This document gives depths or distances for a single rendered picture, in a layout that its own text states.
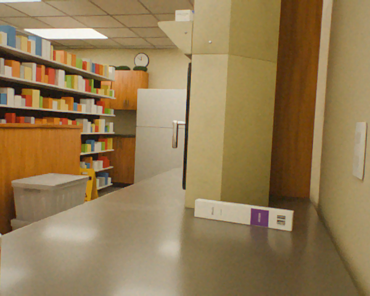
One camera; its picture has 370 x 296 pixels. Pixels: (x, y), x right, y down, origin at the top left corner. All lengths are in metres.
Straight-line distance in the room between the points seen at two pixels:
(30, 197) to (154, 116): 3.44
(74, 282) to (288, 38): 1.17
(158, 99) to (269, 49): 5.15
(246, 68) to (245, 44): 0.07
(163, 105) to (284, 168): 4.92
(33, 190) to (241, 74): 2.46
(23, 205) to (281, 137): 2.46
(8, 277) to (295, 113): 1.12
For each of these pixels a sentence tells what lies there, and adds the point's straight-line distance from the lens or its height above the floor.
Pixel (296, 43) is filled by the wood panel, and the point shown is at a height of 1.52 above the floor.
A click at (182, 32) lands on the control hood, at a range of 1.15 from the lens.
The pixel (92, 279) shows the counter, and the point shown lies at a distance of 0.64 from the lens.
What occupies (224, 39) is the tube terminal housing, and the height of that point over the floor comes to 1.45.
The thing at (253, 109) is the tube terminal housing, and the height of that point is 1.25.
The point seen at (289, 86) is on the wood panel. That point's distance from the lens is 1.46.
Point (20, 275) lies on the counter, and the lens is 0.68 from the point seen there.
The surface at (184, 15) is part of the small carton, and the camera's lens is 1.26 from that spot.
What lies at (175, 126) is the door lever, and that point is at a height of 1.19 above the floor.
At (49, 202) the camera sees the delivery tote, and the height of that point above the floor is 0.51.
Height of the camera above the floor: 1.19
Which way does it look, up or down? 3 degrees down
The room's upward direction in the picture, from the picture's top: 3 degrees clockwise
